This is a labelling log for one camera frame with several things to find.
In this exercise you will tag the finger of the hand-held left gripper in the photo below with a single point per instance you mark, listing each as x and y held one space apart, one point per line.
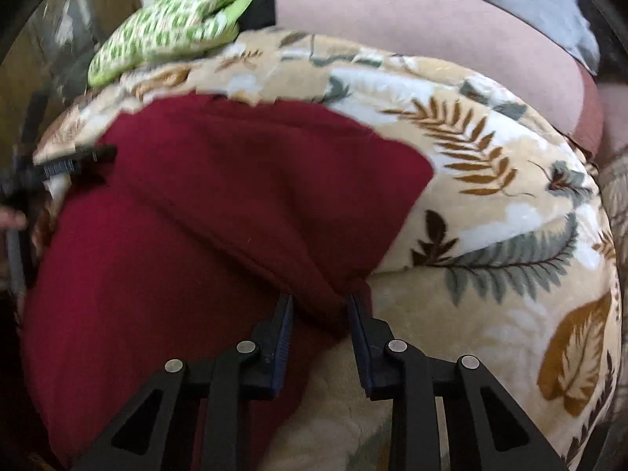
73 163

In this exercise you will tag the person's left hand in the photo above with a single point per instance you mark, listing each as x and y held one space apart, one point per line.
12 219

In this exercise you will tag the beige leaf-print blanket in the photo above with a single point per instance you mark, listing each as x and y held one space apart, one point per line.
490 235

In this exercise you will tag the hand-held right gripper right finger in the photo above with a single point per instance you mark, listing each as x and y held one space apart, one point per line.
359 338

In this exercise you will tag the pink sofa backrest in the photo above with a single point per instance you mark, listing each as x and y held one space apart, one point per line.
417 34

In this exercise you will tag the dark red garment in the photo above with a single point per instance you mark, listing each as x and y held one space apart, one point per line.
221 206

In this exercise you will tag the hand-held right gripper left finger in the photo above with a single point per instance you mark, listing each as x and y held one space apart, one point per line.
283 336

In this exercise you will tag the green white patterned pillow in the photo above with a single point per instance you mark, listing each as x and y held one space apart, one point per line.
162 24

